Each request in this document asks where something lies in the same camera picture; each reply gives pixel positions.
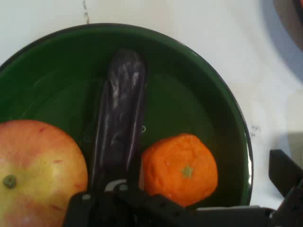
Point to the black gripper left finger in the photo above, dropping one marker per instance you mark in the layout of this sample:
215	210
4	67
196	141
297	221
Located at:
142	210

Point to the purple toy eggplant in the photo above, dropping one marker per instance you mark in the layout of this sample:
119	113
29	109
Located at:
118	118

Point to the red yellow toy apple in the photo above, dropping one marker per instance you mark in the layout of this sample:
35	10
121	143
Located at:
35	165

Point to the dark green plate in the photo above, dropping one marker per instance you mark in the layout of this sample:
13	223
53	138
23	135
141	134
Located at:
189	94

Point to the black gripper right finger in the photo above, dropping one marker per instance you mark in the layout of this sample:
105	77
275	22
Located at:
291	208

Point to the orange toy tangerine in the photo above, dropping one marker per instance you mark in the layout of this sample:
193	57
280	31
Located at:
180	165

